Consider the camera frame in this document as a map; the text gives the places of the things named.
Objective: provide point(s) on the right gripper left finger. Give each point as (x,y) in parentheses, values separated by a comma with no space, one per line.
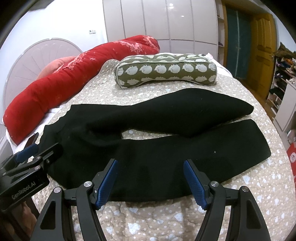
(55,220)

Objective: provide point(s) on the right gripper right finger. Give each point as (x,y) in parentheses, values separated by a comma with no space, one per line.
(246,221)

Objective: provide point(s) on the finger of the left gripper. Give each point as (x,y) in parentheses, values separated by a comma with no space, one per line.
(46,154)
(27,152)

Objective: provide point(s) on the black pants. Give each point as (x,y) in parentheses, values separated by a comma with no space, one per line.
(152,139)

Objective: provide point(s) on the black smartphone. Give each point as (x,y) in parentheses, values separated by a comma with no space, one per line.
(31,140)

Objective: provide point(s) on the white bed sheet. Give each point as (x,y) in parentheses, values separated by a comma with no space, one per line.
(40,127)

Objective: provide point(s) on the red long bolster quilt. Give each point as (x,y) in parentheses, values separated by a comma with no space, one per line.
(29,107)

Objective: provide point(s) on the beige dotted bed quilt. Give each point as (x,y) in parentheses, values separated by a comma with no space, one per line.
(271,181)

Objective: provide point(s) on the round white headboard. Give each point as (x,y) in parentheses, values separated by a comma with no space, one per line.
(32,61)

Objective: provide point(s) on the pink pillow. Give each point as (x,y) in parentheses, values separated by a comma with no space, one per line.
(54,65)

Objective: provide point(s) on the red cardboard box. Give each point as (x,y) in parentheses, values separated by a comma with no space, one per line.
(291,152)

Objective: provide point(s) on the white shelf cabinet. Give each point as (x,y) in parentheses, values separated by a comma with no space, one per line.
(286,110)

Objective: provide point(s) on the cluttered shoe rack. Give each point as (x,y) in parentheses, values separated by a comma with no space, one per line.
(284,75)

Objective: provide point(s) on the olive patterned pillow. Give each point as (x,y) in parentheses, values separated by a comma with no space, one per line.
(133,71)

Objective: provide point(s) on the wooden door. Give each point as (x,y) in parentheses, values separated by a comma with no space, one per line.
(261,61)

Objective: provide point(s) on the white wardrobe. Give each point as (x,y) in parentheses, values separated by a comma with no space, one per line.
(187,26)

